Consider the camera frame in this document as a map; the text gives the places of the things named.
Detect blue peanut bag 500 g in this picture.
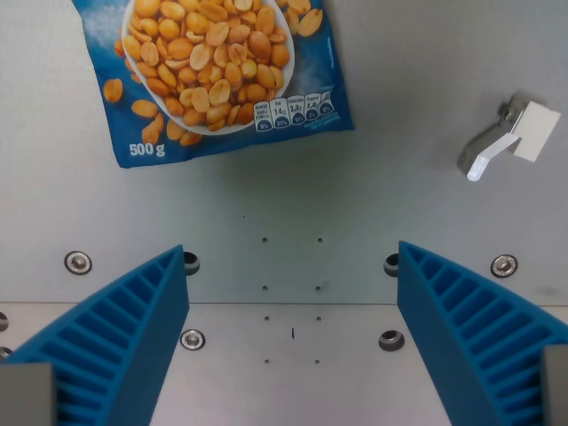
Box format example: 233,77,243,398
70,0,356,169

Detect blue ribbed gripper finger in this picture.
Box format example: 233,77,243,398
396,240,568,426
0,244,191,426

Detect metal clip with white tag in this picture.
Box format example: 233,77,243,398
456,91,562,182

